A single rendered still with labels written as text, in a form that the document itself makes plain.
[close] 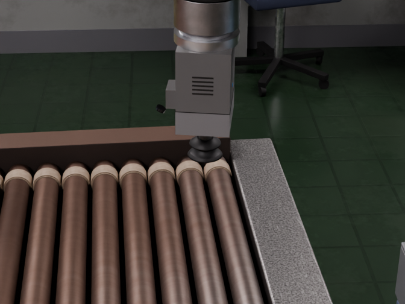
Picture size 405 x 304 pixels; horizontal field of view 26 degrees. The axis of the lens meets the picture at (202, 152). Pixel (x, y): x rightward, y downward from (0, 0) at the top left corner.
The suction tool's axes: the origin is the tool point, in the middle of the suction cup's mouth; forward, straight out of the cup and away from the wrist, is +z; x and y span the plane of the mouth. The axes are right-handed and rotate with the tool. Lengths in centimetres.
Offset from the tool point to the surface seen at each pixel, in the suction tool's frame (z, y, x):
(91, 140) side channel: 22, -42, -24
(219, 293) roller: 24.4, -3.9, 2.0
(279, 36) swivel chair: 101, -295, 9
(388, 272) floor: 118, -138, 48
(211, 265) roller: 24.4, -10.4, 0.3
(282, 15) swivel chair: 90, -295, 10
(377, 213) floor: 119, -174, 47
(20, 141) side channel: 22, -40, -37
